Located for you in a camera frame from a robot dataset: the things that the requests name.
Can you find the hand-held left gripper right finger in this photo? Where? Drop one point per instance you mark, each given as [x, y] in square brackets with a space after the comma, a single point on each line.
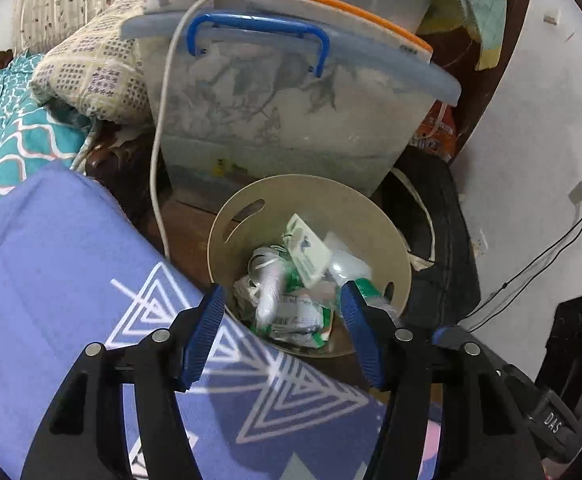
[363, 340]

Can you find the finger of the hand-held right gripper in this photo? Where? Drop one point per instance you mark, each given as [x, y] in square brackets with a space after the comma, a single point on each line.
[446, 335]

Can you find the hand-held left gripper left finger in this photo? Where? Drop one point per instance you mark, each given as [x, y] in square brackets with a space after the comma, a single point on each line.
[201, 345]

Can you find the green white packet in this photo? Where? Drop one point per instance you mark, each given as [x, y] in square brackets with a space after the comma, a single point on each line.
[301, 320]

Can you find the clear plastic bottle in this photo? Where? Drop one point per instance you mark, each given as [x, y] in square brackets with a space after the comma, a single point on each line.
[346, 265]

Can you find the silver toothpaste tube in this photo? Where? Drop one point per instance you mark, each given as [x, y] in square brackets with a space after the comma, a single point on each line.
[270, 295]

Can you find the green white toothpaste box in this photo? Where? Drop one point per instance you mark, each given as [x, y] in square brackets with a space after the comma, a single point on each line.
[308, 255]

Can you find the beige round waste bin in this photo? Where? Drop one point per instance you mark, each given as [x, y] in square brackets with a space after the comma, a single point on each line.
[241, 240]

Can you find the black speaker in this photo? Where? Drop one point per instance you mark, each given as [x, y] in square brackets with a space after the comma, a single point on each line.
[578, 350]

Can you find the black round bag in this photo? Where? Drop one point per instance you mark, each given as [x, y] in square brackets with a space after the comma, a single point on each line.
[446, 240]

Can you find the blue printed blanket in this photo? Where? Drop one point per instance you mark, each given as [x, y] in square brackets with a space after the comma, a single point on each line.
[46, 270]

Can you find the orange snack bag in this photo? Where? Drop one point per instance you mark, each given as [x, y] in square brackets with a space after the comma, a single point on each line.
[436, 132]

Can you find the teal patterned quilt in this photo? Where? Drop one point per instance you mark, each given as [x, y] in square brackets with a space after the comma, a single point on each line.
[11, 140]

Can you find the patterned beige pillow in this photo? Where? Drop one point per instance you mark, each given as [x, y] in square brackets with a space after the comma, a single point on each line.
[91, 70]

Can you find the yellow green patchwork cloth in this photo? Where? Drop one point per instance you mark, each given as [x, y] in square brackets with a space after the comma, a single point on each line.
[486, 20]

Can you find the orange rimmed lid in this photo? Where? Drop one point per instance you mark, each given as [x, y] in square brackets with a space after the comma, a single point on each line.
[341, 7]

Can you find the white wall switch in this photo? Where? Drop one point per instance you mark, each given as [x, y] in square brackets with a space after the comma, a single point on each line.
[551, 18]

